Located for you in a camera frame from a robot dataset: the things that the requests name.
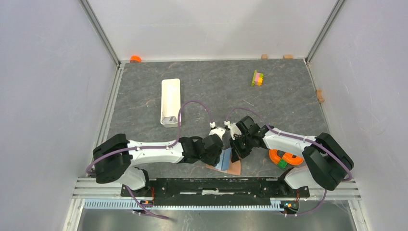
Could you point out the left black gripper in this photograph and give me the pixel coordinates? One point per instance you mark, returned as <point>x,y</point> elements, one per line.
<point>215,159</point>

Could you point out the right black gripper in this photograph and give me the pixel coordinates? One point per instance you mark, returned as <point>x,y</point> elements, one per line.
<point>234,144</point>

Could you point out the brown leather card holder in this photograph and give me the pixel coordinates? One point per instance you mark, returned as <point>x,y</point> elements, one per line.
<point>226,165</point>

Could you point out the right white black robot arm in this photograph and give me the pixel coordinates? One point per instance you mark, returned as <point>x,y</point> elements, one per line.
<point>327,164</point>

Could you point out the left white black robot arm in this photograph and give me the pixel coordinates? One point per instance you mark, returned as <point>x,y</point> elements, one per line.
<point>117,159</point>

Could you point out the orange horseshoe toy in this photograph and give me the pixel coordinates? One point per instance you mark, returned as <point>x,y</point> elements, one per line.
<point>276,155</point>

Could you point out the green toy block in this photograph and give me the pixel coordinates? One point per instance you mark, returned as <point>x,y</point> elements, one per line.
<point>282,164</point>

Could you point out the white rectangular tray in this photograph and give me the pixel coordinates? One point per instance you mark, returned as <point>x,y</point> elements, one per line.
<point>170,100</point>

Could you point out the colourful toy brick stack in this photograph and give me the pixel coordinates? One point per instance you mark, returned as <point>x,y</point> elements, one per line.
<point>257,79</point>

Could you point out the curved wooden piece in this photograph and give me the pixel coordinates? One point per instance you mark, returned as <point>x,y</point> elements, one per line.
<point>319,96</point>

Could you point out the flat wooden block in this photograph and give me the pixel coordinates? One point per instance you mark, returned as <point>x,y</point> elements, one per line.
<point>287,56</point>

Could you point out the orange round cap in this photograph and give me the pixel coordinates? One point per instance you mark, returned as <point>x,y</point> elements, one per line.
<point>135,59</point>

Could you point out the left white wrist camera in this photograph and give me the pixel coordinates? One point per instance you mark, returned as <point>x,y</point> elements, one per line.
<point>219,131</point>

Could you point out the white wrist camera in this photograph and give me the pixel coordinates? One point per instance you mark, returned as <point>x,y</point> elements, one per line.
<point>219,131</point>
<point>233,129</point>

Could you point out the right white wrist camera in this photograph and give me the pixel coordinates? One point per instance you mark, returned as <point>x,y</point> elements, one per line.
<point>233,129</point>

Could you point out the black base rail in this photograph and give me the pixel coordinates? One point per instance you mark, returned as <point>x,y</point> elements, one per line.
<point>216,191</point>

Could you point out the blue-white cable duct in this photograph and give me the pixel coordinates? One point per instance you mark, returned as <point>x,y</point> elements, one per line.
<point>131,204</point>

